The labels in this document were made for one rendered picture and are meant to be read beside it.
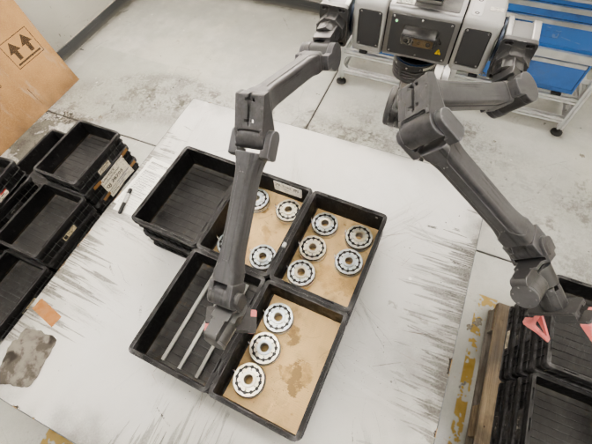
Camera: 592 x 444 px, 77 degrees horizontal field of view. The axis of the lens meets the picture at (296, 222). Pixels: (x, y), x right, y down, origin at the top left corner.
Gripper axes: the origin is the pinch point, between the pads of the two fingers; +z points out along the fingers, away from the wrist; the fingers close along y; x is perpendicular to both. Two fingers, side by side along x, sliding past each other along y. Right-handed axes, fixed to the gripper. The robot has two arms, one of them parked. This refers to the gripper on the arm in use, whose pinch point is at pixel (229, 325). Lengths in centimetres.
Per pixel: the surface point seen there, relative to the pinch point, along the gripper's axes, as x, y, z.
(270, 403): -19.4, 15.7, 16.2
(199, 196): 60, -16, 26
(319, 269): 25.8, 31.7, 11.5
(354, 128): 176, 85, 83
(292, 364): -7.7, 22.2, 14.3
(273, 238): 39.1, 14.8, 16.5
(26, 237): 66, -110, 100
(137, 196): 69, -46, 48
